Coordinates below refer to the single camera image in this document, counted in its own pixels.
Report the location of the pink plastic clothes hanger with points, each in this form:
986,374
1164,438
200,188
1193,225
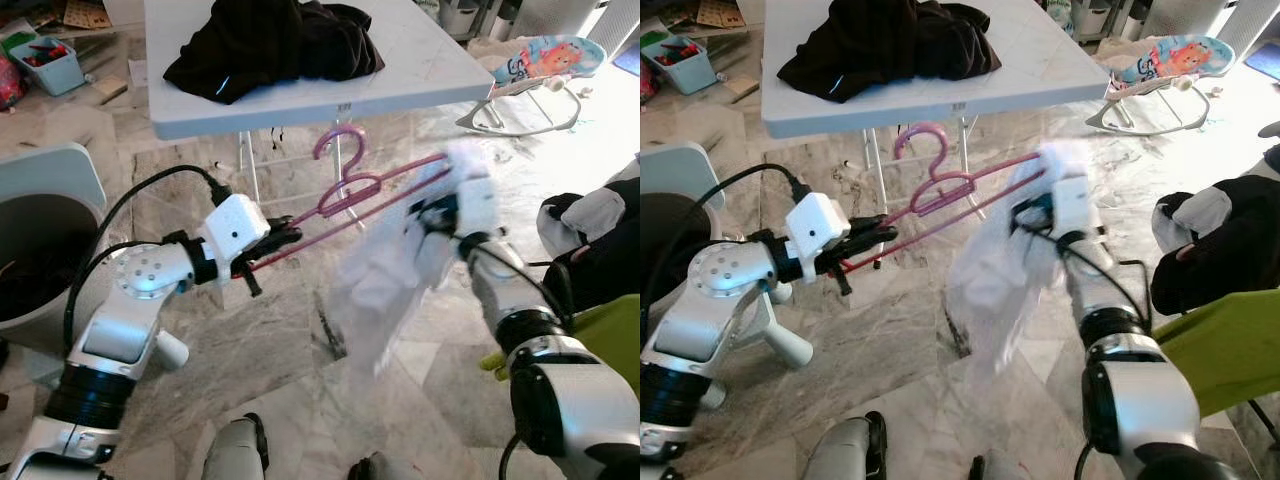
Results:
935,190
345,190

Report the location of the white garment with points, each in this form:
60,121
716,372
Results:
385,280
1000,280

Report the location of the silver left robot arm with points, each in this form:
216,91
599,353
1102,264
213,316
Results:
140,275
725,275

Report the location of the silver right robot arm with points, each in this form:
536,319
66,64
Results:
1140,400
560,400

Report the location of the black and white hoodie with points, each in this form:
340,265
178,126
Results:
1225,250
600,260

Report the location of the grey left robot leg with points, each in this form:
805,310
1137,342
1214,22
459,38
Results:
840,450
235,450

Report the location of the grey robot leg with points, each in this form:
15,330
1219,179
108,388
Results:
840,450
372,468
998,468
235,450

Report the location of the grey round laundry bucket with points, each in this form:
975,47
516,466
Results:
665,270
30,290

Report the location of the light blue lid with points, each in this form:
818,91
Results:
50,175
680,170

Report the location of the black garment with cyan mark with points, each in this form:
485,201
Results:
270,50
885,50

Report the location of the colourful baby bouncer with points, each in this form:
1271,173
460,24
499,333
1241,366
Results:
1175,60
550,60

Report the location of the green T-shirt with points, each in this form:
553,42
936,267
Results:
610,340
1230,355

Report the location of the grey right robot leg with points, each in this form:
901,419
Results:
372,468
998,468

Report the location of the teal toy box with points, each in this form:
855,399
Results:
685,68
50,70

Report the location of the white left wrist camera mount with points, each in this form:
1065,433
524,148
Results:
815,225
235,225

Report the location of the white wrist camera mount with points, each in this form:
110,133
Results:
235,225
815,225
1072,205
480,205

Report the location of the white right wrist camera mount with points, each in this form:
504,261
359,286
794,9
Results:
480,205
1072,205

